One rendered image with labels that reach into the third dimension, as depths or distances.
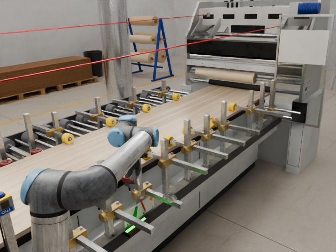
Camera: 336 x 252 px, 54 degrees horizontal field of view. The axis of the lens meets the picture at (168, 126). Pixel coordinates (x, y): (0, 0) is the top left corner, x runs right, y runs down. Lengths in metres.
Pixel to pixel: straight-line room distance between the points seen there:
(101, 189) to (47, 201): 0.16
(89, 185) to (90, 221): 1.11
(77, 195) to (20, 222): 0.89
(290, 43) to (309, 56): 0.23
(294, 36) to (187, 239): 2.24
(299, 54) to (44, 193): 3.06
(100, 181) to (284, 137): 3.28
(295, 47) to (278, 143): 1.17
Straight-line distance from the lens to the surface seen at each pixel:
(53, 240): 1.10
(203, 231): 3.05
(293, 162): 4.03
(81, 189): 0.99
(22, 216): 1.89
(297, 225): 3.27
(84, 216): 2.04
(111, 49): 5.66
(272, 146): 4.19
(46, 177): 1.04
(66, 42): 9.91
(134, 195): 1.97
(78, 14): 10.12
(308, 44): 3.62
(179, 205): 1.85
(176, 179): 2.56
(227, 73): 4.06
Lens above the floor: 1.90
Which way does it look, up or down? 21 degrees down
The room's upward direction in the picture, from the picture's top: 2 degrees counter-clockwise
